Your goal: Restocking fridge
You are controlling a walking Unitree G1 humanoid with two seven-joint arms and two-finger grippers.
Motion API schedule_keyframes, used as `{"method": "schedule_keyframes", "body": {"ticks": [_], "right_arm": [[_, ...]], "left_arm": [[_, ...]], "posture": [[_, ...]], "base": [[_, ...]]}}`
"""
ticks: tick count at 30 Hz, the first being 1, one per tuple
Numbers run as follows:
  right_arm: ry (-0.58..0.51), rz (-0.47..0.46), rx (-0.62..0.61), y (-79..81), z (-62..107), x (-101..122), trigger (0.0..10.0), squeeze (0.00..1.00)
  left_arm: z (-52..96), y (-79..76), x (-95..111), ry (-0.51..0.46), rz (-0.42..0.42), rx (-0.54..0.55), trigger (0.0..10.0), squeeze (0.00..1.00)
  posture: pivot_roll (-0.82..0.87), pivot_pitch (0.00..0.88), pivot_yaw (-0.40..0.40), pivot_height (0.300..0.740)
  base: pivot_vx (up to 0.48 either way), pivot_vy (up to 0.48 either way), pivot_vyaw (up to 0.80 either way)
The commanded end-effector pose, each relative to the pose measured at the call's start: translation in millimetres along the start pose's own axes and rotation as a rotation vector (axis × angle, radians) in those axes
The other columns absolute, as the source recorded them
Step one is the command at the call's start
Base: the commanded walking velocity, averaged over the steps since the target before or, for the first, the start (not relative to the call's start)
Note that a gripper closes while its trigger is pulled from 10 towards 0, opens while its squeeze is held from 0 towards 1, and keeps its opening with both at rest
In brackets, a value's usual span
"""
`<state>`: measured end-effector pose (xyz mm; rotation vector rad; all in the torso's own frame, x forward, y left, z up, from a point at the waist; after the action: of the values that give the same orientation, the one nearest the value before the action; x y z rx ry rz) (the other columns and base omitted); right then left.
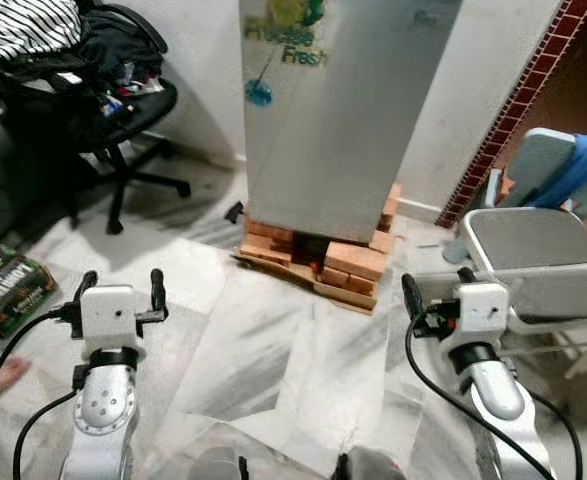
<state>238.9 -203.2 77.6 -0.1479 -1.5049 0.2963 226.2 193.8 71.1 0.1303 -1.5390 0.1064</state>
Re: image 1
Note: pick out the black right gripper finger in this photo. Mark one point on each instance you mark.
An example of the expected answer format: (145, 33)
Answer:
(413, 297)
(466, 275)

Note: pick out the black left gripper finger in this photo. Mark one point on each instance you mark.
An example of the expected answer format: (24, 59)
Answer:
(85, 284)
(158, 290)

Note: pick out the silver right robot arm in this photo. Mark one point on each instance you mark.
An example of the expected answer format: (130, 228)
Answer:
(498, 395)

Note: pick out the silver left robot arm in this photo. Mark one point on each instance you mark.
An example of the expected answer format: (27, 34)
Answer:
(103, 410)

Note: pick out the grey fridge door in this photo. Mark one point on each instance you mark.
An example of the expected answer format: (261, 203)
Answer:
(373, 120)

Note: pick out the dark green printed package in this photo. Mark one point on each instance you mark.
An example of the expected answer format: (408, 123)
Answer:
(8, 290)

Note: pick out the grey white folding chair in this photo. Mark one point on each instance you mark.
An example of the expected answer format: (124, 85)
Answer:
(533, 250)

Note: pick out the small black object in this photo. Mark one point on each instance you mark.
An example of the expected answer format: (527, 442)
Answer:
(235, 211)

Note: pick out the grey padded chair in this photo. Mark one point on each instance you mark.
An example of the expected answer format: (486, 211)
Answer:
(528, 165)

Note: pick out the blue cloth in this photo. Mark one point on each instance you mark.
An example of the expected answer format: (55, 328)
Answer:
(583, 165)

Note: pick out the grey right robot leg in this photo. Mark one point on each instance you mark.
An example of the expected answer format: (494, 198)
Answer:
(368, 465)

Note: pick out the grey robot leg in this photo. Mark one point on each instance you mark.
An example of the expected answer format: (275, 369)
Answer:
(368, 465)
(218, 465)

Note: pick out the black office chair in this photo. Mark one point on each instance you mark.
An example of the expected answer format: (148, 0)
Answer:
(133, 110)

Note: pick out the grey left robot leg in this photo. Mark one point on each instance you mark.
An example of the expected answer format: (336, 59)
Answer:
(218, 465)

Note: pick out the black clothes pile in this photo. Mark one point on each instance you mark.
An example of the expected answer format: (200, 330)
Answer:
(93, 60)

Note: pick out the black white striped cloth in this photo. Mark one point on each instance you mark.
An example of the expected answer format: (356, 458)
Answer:
(18, 25)

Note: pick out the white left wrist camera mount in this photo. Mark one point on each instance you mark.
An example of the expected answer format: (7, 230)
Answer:
(109, 315)

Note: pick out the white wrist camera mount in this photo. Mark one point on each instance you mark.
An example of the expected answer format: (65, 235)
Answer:
(109, 315)
(483, 312)

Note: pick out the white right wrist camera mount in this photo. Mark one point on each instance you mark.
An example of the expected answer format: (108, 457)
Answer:
(483, 312)

